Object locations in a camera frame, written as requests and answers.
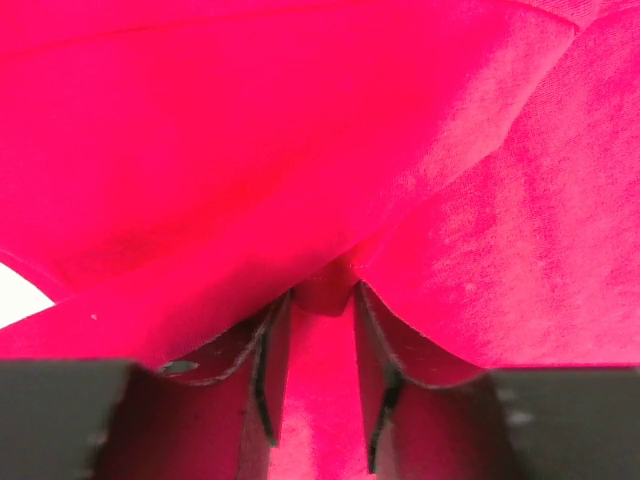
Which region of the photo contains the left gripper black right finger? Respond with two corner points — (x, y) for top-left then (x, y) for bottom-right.
(353, 282), (523, 479)

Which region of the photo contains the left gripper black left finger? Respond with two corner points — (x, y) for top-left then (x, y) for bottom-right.
(93, 294), (291, 480)

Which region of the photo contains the red t-shirt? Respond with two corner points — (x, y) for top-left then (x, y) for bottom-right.
(1, 1), (639, 479)

